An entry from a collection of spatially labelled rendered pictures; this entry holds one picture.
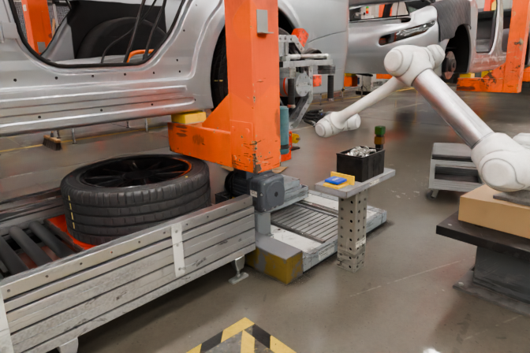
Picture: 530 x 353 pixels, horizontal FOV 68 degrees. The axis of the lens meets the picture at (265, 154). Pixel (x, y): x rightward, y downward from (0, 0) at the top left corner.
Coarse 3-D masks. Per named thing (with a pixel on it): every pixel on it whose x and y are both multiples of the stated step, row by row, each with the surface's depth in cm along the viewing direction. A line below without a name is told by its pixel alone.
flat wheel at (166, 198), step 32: (128, 160) 205; (160, 160) 208; (192, 160) 200; (64, 192) 163; (96, 192) 155; (128, 192) 154; (160, 192) 158; (192, 192) 170; (96, 224) 157; (128, 224) 156
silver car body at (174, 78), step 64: (0, 0) 140; (128, 0) 346; (192, 0) 195; (320, 0) 260; (0, 64) 143; (64, 64) 160; (128, 64) 178; (192, 64) 200; (0, 128) 144; (64, 128) 165
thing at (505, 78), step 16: (528, 0) 431; (512, 16) 444; (528, 16) 440; (512, 32) 447; (512, 48) 450; (512, 64) 453; (464, 80) 493; (480, 80) 479; (496, 80) 467; (512, 80) 456
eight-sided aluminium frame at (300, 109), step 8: (280, 40) 218; (288, 40) 222; (296, 40) 226; (296, 48) 230; (304, 72) 243; (312, 72) 242; (312, 80) 243; (312, 88) 244; (304, 96) 245; (312, 96) 245; (304, 104) 241; (296, 112) 243; (304, 112) 242; (296, 120) 238
